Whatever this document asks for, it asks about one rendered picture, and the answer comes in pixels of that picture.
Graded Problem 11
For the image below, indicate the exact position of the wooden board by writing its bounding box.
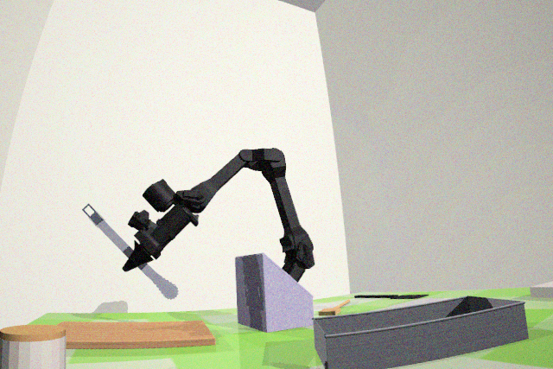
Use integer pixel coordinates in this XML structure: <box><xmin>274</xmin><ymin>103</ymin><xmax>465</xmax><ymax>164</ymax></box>
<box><xmin>57</xmin><ymin>321</ymin><xmax>216</xmax><ymax>349</ymax></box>

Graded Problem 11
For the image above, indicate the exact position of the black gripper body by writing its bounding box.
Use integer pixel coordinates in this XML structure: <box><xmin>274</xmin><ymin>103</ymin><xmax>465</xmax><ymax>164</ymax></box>
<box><xmin>134</xmin><ymin>218</ymin><xmax>178</xmax><ymax>260</ymax></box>

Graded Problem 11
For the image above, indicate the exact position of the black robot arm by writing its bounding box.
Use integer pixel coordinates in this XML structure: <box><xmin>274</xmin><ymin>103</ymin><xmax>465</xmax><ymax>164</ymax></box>
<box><xmin>128</xmin><ymin>148</ymin><xmax>315</xmax><ymax>283</ymax></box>

